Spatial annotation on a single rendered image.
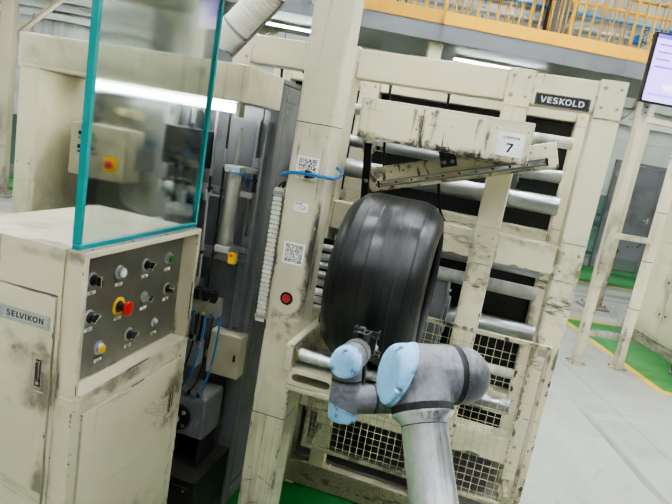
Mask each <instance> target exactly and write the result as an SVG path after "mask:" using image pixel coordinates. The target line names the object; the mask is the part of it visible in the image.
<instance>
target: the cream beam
mask: <svg viewBox="0 0 672 504"><path fill-rule="evenodd" d="M535 126H536V124H535V123H529V122H523V121H517V120H510V119H504V118H498V117H491V116H485V115H478V114H472V113H466V112H459V111H453V110H446V109H440V108H434V107H427V106H421V105H414V104H408V103H402V102H395V101H389V100H382V99H376V98H370V97H363V100H362V106H361V111H360V117H359V123H358V129H357V134H356V137H360V138H366V139H372V140H377V141H382V142H388V143H393V144H399V145H405V146H410V147H416V148H422V149H428V150H433V151H440V152H446V153H452V154H456V155H459V156H464V157H470V158H476V159H481V160H487V161H493V162H499V163H504V164H510V165H516V166H526V164H527V160H528V156H529V151H530V147H531V143H532V139H533V134H534V130H535ZM499 131H505V132H511V133H517V134H524V135H526V139H525V143H524V148H523V152H522V156H521V159H520V158H514V157H508V156H502V155H496V154H494V152H495V148H496V143H497V139H498V134H499Z"/></svg>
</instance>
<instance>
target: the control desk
mask: <svg viewBox="0 0 672 504"><path fill-rule="evenodd" d="M74 215H75V207H70V208H61V209H51V210H41V211H31V212H21V213H11V214H1V215H0V504H167V497H168V489H169V481H170V473H171V465H172V457H173V449H174V442H175V434H176V426H177V418H178V410H179V402H180V394H181V386H182V379H183V371H184V363H185V355H186V347H187V339H188V337H186V336H187V335H188V334H189V326H190V318H191V310H192V302H193V295H194V287H195V279H196V271H197V263H198V255H199V247H200V240H201V232H202V229H200V228H197V227H191V228H186V229H181V230H176V231H171V232H166V233H161V234H157V235H152V236H147V237H142V238H137V239H132V240H127V241H122V242H117V243H113V244H108V245H103V246H98V247H93V248H88V249H83V250H74V249H72V245H73V244H72V239H73V227H74Z"/></svg>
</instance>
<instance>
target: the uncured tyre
mask: <svg viewBox="0 0 672 504"><path fill-rule="evenodd" d="M443 238H444V218H443V216H442V215H441V214H440V212H439V211H438V210H437V208H436V207H435V206H434V205H432V204H430V203H428V202H425V201H420V200H415V199H410V198H404V197H399V196H394V195H389V194H384V193H369V194H367V195H365V196H364V197H362V198H360V199H359V200H357V201H356V202H354V203H353V204H352V205H351V207H350V208H349V209H348V211H347V213H346V215H345V217H344V219H343V221H342V223H341V225H340V228H339V230H338V233H337V236H336V239H335V242H334V245H333V248H332V251H331V255H330V259H329V263H328V267H327V271H326V276H325V281H324V286H323V292H322V300H321V310H320V329H321V335H322V338H323V340H324V342H325V343H326V345H327V347H328V348H329V350H330V352H331V353H332V354H333V352H334V351H335V350H336V349H337V348H338V347H340V346H342V345H343V344H345V343H346V342H348V341H349V340H351V337H352V332H353V327H354V326H356V325H357V324H358V328H359V327H360V326H363V327H367V329H368V330H371V331H374V332H379V331H380V330H381V334H380V338H379V339H378V340H377V346H378V351H379V352H381V353H380V357H379V358H378V359H377V358H375V359H374V360H369V361H368V362H367V365H368V366H371V367H375V368H379V364H380V361H381V359H382V356H383V354H384V353H385V351H386V350H387V349H388V348H389V347H390V346H391V345H393V344H396V343H409V342H416V343H420V342H421V339H422V335H423V332H424V329H425V325H426V321H427V318H428V314H429V310H430V306H431V302H432V298H433V293H434V289H435V284H436V280H437V275H438V270H439V265H440V259H441V253H442V247H443ZM367 329H366V330H367Z"/></svg>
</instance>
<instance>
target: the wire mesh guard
mask: <svg viewBox="0 0 672 504"><path fill-rule="evenodd" d="M428 322H431V323H435V325H436V324H439V325H443V326H447V327H450V329H451V328H455V329H459V330H463V331H465V334H466V331H467V332H472V333H473V335H474V333H476V334H480V335H481V336H482V335H484V336H488V337H492V338H496V339H500V340H504V344H505V341H508V342H512V346H513V343H516V344H520V348H521V345H524V346H528V351H529V347H533V348H537V349H541V350H545V351H547V355H546V358H545V360H544V361H541V362H544V364H543V368H542V372H541V376H539V377H540V380H539V383H536V384H538V387H537V390H533V389H530V390H533V391H536V395H535V399H534V403H533V405H532V404H529V405H532V406H533V407H532V411H531V412H530V413H531V414H530V418H529V419H528V420H529V422H528V426H526V427H527V430H526V433H524V432H521V433H524V434H525V438H524V440H523V441H524V442H523V445H522V447H521V446H518V447H521V448H522V449H521V453H520V457H519V461H518V460H515V459H512V460H515V461H518V465H517V467H514V468H517V469H516V473H515V474H513V473H510V474H513V475H515V476H514V480H513V481H512V480H509V481H512V482H513V484H512V488H511V487H508V486H505V487H508V488H511V492H510V494H508V495H510V496H509V502H508V504H513V501H514V497H515V493H516V490H517V486H518V482H519V478H520V474H521V470H522V467H523V463H524V459H525V455H526V451H527V447H528V444H529V440H530V436H531V432H532V428H533V424H534V420H535V417H536V413H537V409H538V405H539V401H540V397H541V394H542V390H543V386H544V382H545V378H546V374H547V371H548V367H549V363H550V359H551V355H552V352H553V347H552V346H548V345H543V344H539V343H535V342H531V341H527V340H523V339H519V338H515V337H511V336H506V335H502V334H498V333H494V332H490V331H486V330H482V329H478V328H474V327H470V326H465V325H461V324H457V323H453V322H449V321H445V320H441V319H437V318H433V317H429V316H428V318H427V325H428ZM443 326H442V329H443ZM430 334H434V331H433V333H430ZM434 335H437V334H434ZM437 336H440V338H441V337H445V336H441V335H437ZM445 338H449V335H448V337H445ZM449 339H453V338H449ZM453 340H455V343H456V340H457V339H453ZM457 341H461V340H457ZM461 342H463V343H464V342H465V341H464V340H463V341H461ZM465 343H469V342H465ZM469 344H473V343H472V340H471V343H469ZM473 345H477V344H473ZM477 346H478V349H479V346H481V345H480V341H479V345H477ZM481 347H485V346H481ZM485 348H486V350H487V348H489V347H485ZM489 349H493V348H489ZM503 349H504V345H503ZM503 349H502V351H501V350H497V349H495V348H494V349H493V350H494V351H495V350H497V351H501V352H502V353H503V352H504V351H503ZM528 351H527V355H528ZM509 354H510V355H511V354H512V353H511V351H510V353H509ZM510 355H509V359H510ZM527 355H526V357H525V358H526V359H527V358H528V357H527ZM517 356H518V357H519V356H520V355H519V353H518V355H517ZM518 357H517V361H518ZM509 359H508V360H506V359H503V360H506V361H508V363H509V361H510V360H509ZM526 359H525V363H526ZM517 361H516V362H514V361H510V362H514V363H516V365H517V363H518V362H517ZM508 363H507V367H508ZM525 363H524V364H522V365H524V367H525ZM518 364H521V363H518ZM516 365H515V369H516ZM507 367H504V368H506V371H507ZM524 367H523V371H524ZM515 369H512V370H514V373H515ZM516 371H519V370H516ZM523 371H519V372H522V375H523V373H526V372H523ZM514 373H513V377H512V376H509V377H512V381H513V378H516V377H514ZM522 375H521V379H520V378H517V379H520V383H521V380H524V379H522ZM512 381H511V385H514V384H512ZM520 383H519V386H518V391H519V387H521V386H520ZM511 385H510V389H511ZM514 386H517V385H514ZM510 389H509V391H508V390H505V391H508V392H509V393H510V392H511V391H510ZM518 391H517V393H516V394H517V395H518V394H519V393H518ZM517 395H516V398H517ZM313 398H314V397H312V396H309V400H308V405H307V411H306V417H305V422H304V428H303V434H302V440H301V444H300V445H301V446H304V447H307V448H310V449H313V450H316V451H320V452H323V453H326V454H329V455H332V456H336V457H339V458H342V459H345V460H348V461H351V462H355V463H358V464H361V465H364V466H367V467H371V468H374V469H377V470H380V471H383V472H386V473H390V474H393V475H396V476H399V477H402V478H406V472H404V470H405V469H404V470H403V472H402V471H399V470H397V468H396V469H393V468H390V466H389V467H386V466H383V464H382V465H380V464H377V463H376V462H375V463H373V462H370V461H367V460H364V459H361V458H357V457H356V455H358V454H355V453H353V454H355V457H354V456H351V455H349V453H352V452H349V451H350V448H349V451H346V452H349V453H348V454H345V453H341V452H338V451H336V449H339V448H336V447H333V448H335V450H332V449H329V447H328V448H325V447H322V446H323V442H322V443H320V442H317V443H320V444H322V446H319V445H316V441H317V437H316V441H314V442H315V444H313V443H311V445H310V444H307V443H305V440H306V437H307V433H309V432H308V427H311V430H312V428H314V427H312V426H309V421H312V425H313V420H310V415H311V414H312V413H311V409H312V408H314V407H312V404H313ZM309 434H310V436H311V434H312V433H311V432H310V433H309ZM459 487H461V489H462V488H465V487H462V486H459ZM465 489H468V488H465ZM469 490H471V489H470V486H469V489H468V492H466V491H463V490H460V489H457V495H460V496H463V497H466V498H469V499H472V500H476V501H479V502H482V503H485V504H500V502H499V499H500V495H501V493H504V492H500V491H498V492H500V495H499V498H497V497H494V496H492V495H491V498H492V497H494V498H497V499H498V501H495V500H492V499H489V498H486V497H484V495H487V494H484V493H485V490H484V493H481V492H478V493H481V494H483V497H482V496H479V495H476V494H473V493H470V492H469ZM504 494H507V493H504Z"/></svg>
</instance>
